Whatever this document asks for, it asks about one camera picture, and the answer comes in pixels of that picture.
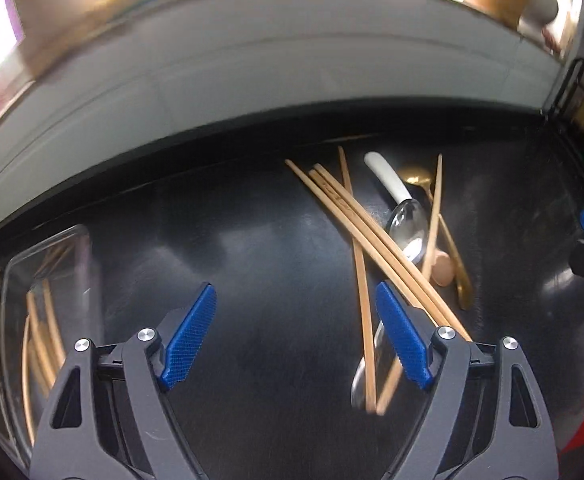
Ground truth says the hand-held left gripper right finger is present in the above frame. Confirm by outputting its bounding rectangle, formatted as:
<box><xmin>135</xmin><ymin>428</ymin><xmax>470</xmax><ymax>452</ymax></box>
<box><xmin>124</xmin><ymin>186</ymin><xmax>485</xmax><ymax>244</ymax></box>
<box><xmin>374</xmin><ymin>281</ymin><xmax>559</xmax><ymax>480</ymax></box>

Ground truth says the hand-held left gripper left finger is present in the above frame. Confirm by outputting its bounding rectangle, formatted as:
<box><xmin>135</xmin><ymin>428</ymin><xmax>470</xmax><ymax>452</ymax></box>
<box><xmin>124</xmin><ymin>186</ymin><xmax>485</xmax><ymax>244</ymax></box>
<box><xmin>29</xmin><ymin>282</ymin><xmax>218</xmax><ymax>480</ymax></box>

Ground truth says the silver metal spoon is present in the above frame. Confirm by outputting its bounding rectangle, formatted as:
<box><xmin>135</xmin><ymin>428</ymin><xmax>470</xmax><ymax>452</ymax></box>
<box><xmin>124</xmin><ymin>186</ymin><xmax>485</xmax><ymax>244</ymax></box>
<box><xmin>350</xmin><ymin>320</ymin><xmax>388</xmax><ymax>409</ymax></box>

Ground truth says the small wooden spoon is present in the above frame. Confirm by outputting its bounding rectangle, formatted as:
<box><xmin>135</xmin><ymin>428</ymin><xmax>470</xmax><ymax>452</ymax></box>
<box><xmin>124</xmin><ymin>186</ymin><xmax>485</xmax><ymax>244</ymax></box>
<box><xmin>375</xmin><ymin>249</ymin><xmax>457</xmax><ymax>416</ymax></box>

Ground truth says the pile of wooden chopsticks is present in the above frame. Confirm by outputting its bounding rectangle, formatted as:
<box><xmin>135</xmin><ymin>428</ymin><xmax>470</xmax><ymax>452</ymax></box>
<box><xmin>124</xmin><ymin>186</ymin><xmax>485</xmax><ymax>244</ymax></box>
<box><xmin>19</xmin><ymin>146</ymin><xmax>473</xmax><ymax>446</ymax></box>

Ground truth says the gold spoon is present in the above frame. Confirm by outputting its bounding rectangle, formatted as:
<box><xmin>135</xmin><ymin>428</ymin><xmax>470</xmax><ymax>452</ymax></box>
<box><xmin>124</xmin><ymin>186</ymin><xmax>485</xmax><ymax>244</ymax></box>
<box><xmin>401</xmin><ymin>164</ymin><xmax>474</xmax><ymax>311</ymax></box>

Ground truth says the white-handled metal spoon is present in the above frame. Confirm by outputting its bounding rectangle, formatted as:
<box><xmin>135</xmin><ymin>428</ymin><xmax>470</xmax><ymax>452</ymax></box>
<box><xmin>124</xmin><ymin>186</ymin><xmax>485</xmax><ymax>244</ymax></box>
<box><xmin>363</xmin><ymin>151</ymin><xmax>430</xmax><ymax>264</ymax></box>

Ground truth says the clear plastic tray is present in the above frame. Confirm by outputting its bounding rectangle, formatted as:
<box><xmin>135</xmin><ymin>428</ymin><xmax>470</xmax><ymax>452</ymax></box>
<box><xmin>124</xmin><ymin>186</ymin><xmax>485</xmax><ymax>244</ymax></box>
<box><xmin>0</xmin><ymin>225</ymin><xmax>105</xmax><ymax>461</ymax></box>

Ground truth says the black metal rack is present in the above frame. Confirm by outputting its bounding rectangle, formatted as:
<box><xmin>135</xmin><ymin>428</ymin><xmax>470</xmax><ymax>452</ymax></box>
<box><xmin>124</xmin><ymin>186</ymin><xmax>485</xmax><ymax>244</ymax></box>
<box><xmin>542</xmin><ymin>25</ymin><xmax>584</xmax><ymax>201</ymax></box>

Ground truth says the glass jar of chili flakes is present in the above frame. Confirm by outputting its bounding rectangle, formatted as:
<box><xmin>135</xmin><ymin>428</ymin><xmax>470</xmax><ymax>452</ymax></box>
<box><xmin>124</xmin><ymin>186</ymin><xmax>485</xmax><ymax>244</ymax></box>
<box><xmin>542</xmin><ymin>0</ymin><xmax>580</xmax><ymax>56</ymax></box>

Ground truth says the stone mortar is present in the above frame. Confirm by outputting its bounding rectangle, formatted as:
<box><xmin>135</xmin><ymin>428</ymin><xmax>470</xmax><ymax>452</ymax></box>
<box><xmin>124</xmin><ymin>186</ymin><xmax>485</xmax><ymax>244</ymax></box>
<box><xmin>519</xmin><ymin>0</ymin><xmax>560</xmax><ymax>36</ymax></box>

